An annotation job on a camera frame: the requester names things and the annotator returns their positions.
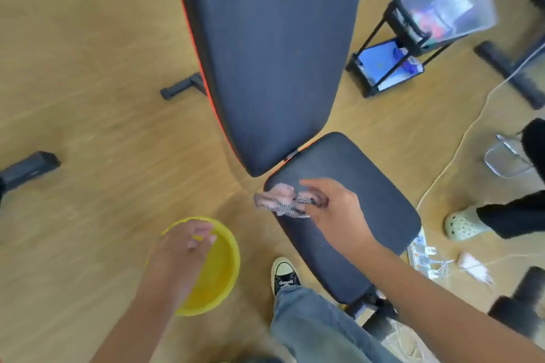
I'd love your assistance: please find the metal chair frame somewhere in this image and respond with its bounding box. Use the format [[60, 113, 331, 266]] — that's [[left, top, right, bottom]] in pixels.
[[484, 132, 535, 179]]

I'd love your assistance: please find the yellow plastic basin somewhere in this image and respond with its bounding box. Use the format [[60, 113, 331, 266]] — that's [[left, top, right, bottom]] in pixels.
[[160, 217, 241, 317]]

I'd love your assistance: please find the clear plastic storage box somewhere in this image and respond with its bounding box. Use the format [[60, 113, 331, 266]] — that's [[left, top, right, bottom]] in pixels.
[[397, 0, 499, 49]]

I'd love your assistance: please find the white charger adapter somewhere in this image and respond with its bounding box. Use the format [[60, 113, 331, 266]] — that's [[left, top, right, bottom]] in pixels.
[[456, 251, 494, 287]]

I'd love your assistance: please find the black bench backrest pad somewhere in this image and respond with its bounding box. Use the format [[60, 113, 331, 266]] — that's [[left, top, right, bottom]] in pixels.
[[167, 0, 370, 178]]

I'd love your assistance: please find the black bench frame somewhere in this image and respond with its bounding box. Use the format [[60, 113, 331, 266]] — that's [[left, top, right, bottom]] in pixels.
[[160, 73, 402, 340]]

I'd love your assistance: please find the person's right hand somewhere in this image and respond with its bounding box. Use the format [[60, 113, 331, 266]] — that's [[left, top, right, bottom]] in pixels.
[[299, 178, 379, 255]]

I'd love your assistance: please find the checkered cleaning cloth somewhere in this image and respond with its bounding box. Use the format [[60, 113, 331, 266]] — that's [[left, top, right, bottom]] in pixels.
[[254, 183, 316, 219]]

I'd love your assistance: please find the black equipment foot bar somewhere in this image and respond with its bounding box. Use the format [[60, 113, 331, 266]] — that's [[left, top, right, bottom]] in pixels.
[[473, 0, 545, 111], [0, 151, 61, 195], [487, 266, 545, 340]]

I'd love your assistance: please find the white power strip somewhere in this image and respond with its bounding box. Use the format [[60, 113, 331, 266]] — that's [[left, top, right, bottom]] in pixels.
[[407, 227, 444, 280]]

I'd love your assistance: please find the white power cable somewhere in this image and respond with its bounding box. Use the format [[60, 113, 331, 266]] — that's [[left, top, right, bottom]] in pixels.
[[415, 45, 545, 211]]

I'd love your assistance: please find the pale green clog shoe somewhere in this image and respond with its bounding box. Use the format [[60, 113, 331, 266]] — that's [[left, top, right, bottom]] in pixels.
[[444, 206, 494, 242]]

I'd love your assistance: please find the black canvas sneaker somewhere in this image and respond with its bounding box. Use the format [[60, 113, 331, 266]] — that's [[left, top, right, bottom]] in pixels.
[[271, 257, 301, 297]]

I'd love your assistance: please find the black bench seat pad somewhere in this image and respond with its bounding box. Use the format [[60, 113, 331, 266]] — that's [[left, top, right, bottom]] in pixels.
[[263, 132, 422, 305]]

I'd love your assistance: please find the blue box with items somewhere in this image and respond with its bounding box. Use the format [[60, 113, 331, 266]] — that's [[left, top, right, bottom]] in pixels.
[[357, 40, 425, 92]]

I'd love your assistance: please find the blue jeans leg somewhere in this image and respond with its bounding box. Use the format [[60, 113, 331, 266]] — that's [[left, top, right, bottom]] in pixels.
[[269, 284, 402, 363]]

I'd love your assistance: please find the person's left hand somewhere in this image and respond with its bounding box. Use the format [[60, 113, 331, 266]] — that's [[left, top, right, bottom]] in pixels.
[[146, 220, 218, 300]]

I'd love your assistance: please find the person's left forearm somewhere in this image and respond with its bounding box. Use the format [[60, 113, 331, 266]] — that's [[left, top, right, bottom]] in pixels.
[[90, 273, 189, 363]]

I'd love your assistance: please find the person's right forearm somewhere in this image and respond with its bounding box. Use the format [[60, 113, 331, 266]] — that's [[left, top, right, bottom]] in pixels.
[[353, 239, 545, 363]]

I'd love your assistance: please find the black metal cart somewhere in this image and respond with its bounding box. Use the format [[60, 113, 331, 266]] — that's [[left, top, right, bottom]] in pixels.
[[346, 0, 467, 99]]

